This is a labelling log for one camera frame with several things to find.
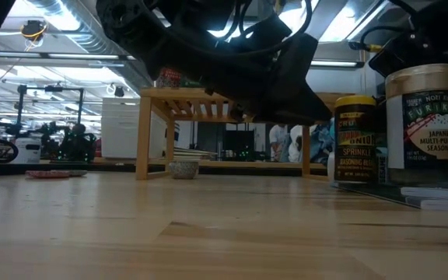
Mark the black metal frame stand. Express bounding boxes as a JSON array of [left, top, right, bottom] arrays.
[[15, 84, 85, 139]]

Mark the black hanging device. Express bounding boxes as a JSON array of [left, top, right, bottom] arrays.
[[19, 19, 48, 51]]

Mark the tan-lid furikake jar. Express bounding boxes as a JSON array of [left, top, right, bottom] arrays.
[[385, 63, 448, 187]]

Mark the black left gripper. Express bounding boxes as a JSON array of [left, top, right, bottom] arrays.
[[145, 15, 332, 125]]

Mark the small speckled candle cup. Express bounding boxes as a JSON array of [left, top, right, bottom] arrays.
[[168, 159, 201, 180]]

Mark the Yellowstone booklet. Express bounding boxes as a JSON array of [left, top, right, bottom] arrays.
[[404, 196, 448, 212], [331, 181, 448, 201]]

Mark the yellow-lid crunchy onion jar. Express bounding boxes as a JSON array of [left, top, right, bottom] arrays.
[[333, 95, 378, 184]]

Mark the black computer box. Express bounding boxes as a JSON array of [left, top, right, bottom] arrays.
[[223, 130, 255, 161]]

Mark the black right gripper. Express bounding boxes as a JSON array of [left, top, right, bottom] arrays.
[[367, 0, 448, 104]]

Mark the stack of flat papers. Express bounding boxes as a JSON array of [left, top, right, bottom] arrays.
[[172, 146, 218, 161]]

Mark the wooden slatted shelf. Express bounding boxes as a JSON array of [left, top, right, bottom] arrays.
[[135, 87, 356, 182]]

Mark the person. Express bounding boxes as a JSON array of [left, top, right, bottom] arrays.
[[58, 122, 97, 163], [268, 124, 289, 163]]

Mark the white cloth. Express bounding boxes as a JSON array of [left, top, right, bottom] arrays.
[[288, 124, 310, 163]]

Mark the blue cloth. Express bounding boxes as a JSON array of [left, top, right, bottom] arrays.
[[305, 118, 336, 164]]

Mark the white printer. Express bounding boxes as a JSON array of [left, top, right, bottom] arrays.
[[12, 137, 42, 164]]

